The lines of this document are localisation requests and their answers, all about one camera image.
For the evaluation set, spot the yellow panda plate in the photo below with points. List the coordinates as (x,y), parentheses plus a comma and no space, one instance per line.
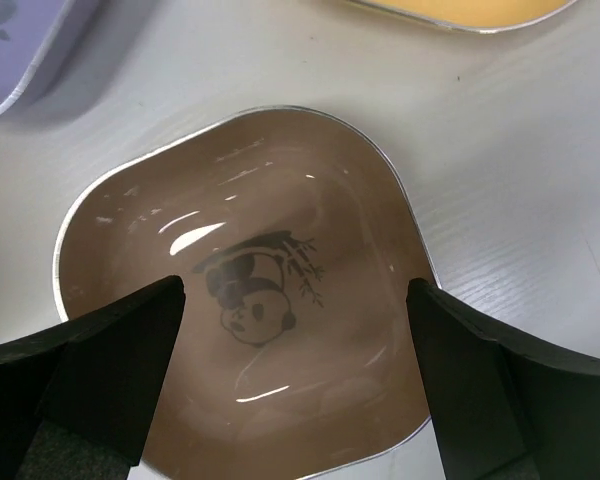
(474,16)

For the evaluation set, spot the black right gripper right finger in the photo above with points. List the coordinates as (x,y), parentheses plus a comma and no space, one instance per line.
(504,404)

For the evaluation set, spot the brown panda plate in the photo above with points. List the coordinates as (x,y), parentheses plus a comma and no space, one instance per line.
(295,242)

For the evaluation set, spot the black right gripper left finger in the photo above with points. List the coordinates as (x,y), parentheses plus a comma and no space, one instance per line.
(77,400)

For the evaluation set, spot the purple panda plate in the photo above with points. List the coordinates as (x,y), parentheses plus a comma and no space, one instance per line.
(36,39)

